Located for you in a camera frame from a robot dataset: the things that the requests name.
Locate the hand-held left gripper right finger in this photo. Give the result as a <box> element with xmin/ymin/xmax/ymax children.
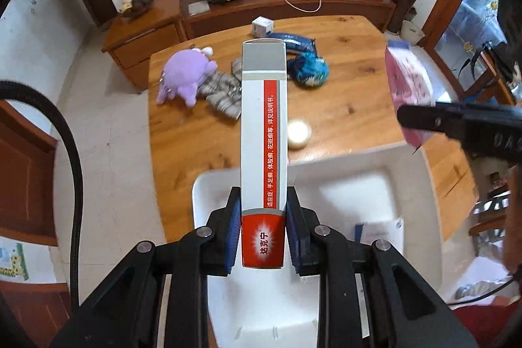
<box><xmin>285</xmin><ymin>187</ymin><xmax>478</xmax><ymax>348</ymax></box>

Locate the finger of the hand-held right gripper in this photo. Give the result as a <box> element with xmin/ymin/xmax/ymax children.
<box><xmin>397</xmin><ymin>103</ymin><xmax>469</xmax><ymax>141</ymax></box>

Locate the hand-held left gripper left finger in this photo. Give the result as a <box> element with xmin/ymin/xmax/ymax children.
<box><xmin>49</xmin><ymin>187</ymin><xmax>241</xmax><ymax>348</ymax></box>

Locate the pink patterned packet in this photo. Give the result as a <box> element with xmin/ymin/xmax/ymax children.
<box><xmin>385</xmin><ymin>39</ymin><xmax>435</xmax><ymax>147</ymax></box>

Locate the white plastic tray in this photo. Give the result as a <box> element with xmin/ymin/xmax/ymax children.
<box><xmin>192</xmin><ymin>146</ymin><xmax>443</xmax><ymax>348</ymax></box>

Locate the long white red medicine box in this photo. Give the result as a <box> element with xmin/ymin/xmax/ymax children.
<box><xmin>240</xmin><ymin>39</ymin><xmax>288</xmax><ymax>270</ymax></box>

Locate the plaid doll jacket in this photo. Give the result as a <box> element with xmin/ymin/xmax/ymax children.
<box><xmin>198</xmin><ymin>58</ymin><xmax>244</xmax><ymax>122</ymax></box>

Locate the purple plush toy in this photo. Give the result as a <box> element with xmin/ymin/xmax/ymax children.
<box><xmin>156</xmin><ymin>46</ymin><xmax>218</xmax><ymax>107</ymax></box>

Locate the white waste bin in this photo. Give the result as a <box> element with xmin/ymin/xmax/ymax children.
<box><xmin>401</xmin><ymin>20</ymin><xmax>425</xmax><ymax>45</ymax></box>

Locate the dark waste bin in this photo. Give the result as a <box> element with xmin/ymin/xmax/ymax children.
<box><xmin>387</xmin><ymin>0</ymin><xmax>420</xmax><ymax>34</ymax></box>

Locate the long wooden television cabinet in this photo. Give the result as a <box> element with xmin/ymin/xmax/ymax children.
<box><xmin>179</xmin><ymin>0</ymin><xmax>397</xmax><ymax>41</ymax></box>

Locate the blue plastic packet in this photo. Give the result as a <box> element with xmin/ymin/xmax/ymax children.
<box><xmin>269</xmin><ymin>32</ymin><xmax>316</xmax><ymax>55</ymax></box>

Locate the small white box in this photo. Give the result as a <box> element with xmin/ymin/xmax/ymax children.
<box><xmin>252</xmin><ymin>17</ymin><xmax>275</xmax><ymax>38</ymax></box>

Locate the person's red clothing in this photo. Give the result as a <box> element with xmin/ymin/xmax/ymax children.
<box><xmin>453</xmin><ymin>301</ymin><xmax>522</xmax><ymax>348</ymax></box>

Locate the wooden side cabinet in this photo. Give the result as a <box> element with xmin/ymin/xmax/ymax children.
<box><xmin>102</xmin><ymin>0</ymin><xmax>192</xmax><ymax>93</ymax></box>

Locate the brown wooden door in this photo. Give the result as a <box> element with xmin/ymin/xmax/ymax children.
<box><xmin>0</xmin><ymin>99</ymin><xmax>58</xmax><ymax>247</ymax></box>

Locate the colourful floor poster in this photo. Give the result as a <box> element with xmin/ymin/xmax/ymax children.
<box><xmin>0</xmin><ymin>238</ymin><xmax>29</xmax><ymax>281</ymax></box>

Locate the fruit bowl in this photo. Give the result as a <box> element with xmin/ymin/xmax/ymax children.
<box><xmin>121</xmin><ymin>0</ymin><xmax>158</xmax><ymax>18</ymax></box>

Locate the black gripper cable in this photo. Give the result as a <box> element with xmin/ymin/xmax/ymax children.
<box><xmin>0</xmin><ymin>80</ymin><xmax>84</xmax><ymax>316</ymax></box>

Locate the white charging cable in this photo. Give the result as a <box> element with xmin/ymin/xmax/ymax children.
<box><xmin>277</xmin><ymin>0</ymin><xmax>323</xmax><ymax>12</ymax></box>

